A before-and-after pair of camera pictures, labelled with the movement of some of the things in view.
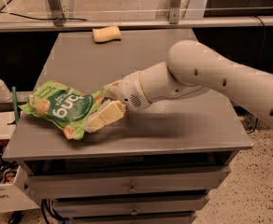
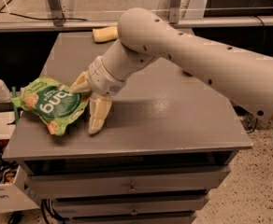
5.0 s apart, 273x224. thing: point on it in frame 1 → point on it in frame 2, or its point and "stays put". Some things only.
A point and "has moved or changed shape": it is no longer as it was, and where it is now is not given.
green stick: [15, 103] stays put
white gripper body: [128, 89] → [105, 77]
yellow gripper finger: [111, 89] → [81, 84]
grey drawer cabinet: [157, 165] stays put
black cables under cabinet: [49, 203] stays put
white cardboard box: [10, 198] stays put
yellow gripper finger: [109, 111] → [99, 109]
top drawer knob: [132, 189] stays put
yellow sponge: [104, 35] stays put
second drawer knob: [134, 213] stays put
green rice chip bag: [64, 105] has moved or changed shape
